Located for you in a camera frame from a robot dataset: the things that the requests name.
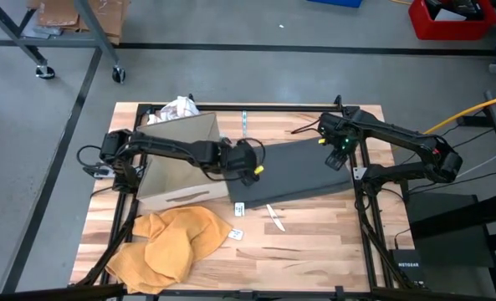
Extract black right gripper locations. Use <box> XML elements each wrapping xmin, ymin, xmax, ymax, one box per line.
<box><xmin>317</xmin><ymin>111</ymin><xmax>360</xmax><ymax>171</ymax></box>

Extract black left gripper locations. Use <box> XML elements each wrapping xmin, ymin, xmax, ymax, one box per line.
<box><xmin>218</xmin><ymin>140</ymin><xmax>265</xmax><ymax>188</ymax></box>

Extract dark grey towel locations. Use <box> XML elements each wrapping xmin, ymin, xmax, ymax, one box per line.
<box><xmin>226</xmin><ymin>136</ymin><xmax>355</xmax><ymax>217</ymax></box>

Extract beige fabric storage box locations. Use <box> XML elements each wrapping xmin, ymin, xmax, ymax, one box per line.
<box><xmin>136</xmin><ymin>111</ymin><xmax>232</xmax><ymax>212</ymax></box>

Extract mustard yellow towel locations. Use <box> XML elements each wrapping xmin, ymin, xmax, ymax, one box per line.
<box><xmin>105</xmin><ymin>205</ymin><xmax>245</xmax><ymax>295</ymax></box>

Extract white checked towel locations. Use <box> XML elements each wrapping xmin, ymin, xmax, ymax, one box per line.
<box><xmin>146</xmin><ymin>94</ymin><xmax>201</xmax><ymax>125</ymax></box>

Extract red plastic bin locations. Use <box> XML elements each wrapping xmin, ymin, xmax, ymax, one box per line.
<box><xmin>407</xmin><ymin>0</ymin><xmax>496</xmax><ymax>42</ymax></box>

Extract blue plastic bin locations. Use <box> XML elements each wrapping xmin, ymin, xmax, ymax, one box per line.
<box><xmin>305</xmin><ymin>0</ymin><xmax>364</xmax><ymax>8</ymax></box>

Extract grey metal wheeled cart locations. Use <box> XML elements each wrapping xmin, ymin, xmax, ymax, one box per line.
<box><xmin>0</xmin><ymin>0</ymin><xmax>127</xmax><ymax>84</ymax></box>

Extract brown cardboard sheets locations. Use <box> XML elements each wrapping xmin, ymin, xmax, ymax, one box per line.
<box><xmin>26</xmin><ymin>0</ymin><xmax>131</xmax><ymax>46</ymax></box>

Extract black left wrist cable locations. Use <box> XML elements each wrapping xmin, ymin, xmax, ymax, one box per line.
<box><xmin>230</xmin><ymin>136</ymin><xmax>267</xmax><ymax>168</ymax></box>

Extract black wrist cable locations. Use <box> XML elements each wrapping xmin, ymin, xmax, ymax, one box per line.
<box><xmin>230</xmin><ymin>136</ymin><xmax>267</xmax><ymax>168</ymax></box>
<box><xmin>289</xmin><ymin>120</ymin><xmax>322</xmax><ymax>135</ymax></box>

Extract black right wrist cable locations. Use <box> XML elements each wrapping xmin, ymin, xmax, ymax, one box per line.
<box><xmin>289</xmin><ymin>120</ymin><xmax>322</xmax><ymax>135</ymax></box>

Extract orange-handled knife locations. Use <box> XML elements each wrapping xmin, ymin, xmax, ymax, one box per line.
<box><xmin>265</xmin><ymin>203</ymin><xmax>287</xmax><ymax>232</ymax></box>

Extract black aluminium table frame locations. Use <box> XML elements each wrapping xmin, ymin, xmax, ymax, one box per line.
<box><xmin>69</xmin><ymin>94</ymin><xmax>420</xmax><ymax>301</ymax></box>

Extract black floor cable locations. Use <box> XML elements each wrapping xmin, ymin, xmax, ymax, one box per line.
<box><xmin>397</xmin><ymin>127</ymin><xmax>496</xmax><ymax>167</ymax></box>
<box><xmin>410</xmin><ymin>167</ymin><xmax>496</xmax><ymax>192</ymax></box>

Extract black Netgear network switch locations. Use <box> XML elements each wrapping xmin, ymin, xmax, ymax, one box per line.
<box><xmin>388</xmin><ymin>248</ymin><xmax>427</xmax><ymax>289</ymax></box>

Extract yellow cable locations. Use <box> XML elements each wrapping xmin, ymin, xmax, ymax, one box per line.
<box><xmin>391</xmin><ymin>91</ymin><xmax>496</xmax><ymax>151</ymax></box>

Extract white floor cable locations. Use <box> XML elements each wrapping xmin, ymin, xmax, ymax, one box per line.
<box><xmin>455</xmin><ymin>152</ymin><xmax>496</xmax><ymax>180</ymax></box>

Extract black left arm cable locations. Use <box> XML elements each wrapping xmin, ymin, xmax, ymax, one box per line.
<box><xmin>76</xmin><ymin>144</ymin><xmax>106</xmax><ymax>169</ymax></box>

